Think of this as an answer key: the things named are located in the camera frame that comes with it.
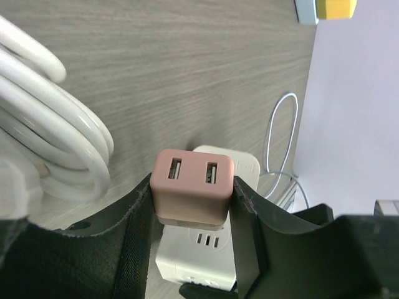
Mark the white three pin cord plug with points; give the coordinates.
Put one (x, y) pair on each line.
(21, 191)

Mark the blue power strip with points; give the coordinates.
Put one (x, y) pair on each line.
(306, 12)

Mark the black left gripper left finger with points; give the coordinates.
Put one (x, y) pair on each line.
(103, 256)

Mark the white cube socket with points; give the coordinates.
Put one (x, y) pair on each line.
(205, 257)

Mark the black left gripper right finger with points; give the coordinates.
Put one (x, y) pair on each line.
(279, 255)

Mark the small pink charger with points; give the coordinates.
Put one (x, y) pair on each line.
(192, 189)

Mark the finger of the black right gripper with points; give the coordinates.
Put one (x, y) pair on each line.
(194, 291)

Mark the yellow usb charger on strip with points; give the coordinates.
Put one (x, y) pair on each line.
(335, 9)

